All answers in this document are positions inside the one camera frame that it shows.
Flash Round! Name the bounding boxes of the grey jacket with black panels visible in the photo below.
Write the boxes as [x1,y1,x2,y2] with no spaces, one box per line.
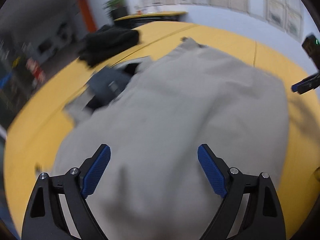
[52,39,289,239]

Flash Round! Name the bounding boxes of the red white sign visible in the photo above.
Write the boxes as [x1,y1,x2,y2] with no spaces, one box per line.
[26,58,46,83]

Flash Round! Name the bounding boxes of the yellow side table black legs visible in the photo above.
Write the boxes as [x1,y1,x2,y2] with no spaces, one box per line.
[114,11,188,29]

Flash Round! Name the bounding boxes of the black folded garment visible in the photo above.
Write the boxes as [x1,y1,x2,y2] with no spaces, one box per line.
[78,25,140,68]

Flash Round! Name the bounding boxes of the potted green plant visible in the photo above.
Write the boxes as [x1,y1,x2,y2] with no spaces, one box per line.
[103,0,129,21]

